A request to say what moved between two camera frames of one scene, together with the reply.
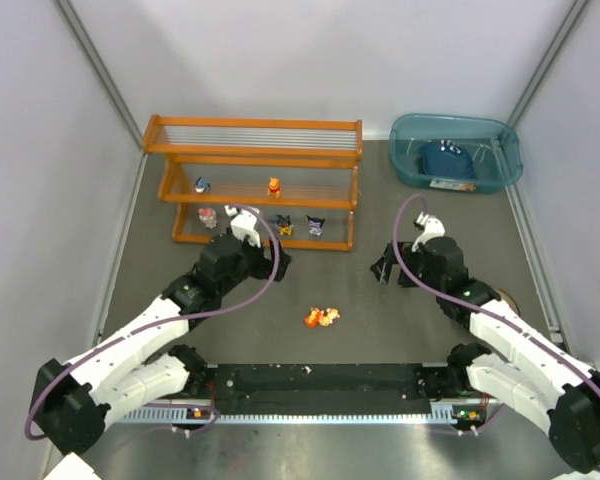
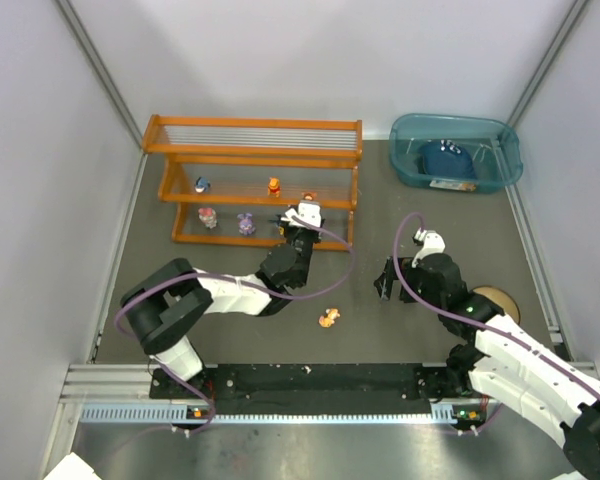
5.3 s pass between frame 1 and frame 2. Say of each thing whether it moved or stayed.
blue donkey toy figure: stayed
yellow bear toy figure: stayed
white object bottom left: stayed
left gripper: moved
